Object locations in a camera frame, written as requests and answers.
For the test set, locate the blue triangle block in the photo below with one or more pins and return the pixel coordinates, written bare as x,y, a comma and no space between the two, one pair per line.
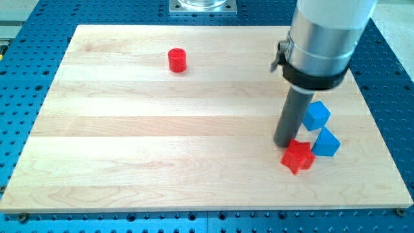
326,144

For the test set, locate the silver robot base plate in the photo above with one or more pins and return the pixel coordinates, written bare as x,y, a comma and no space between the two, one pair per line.
185,7

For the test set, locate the red star block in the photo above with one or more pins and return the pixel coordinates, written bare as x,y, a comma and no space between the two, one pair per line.
298,156

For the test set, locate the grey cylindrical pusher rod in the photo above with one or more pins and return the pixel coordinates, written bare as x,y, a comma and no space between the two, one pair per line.
294,109

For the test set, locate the blue cube block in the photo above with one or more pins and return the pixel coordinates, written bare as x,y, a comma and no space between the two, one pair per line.
316,116

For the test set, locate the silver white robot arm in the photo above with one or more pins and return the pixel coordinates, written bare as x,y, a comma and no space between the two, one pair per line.
323,35

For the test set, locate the red cylinder block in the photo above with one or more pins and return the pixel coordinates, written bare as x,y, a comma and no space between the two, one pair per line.
177,60

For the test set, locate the light wooden board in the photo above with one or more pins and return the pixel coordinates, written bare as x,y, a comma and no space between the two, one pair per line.
120,132

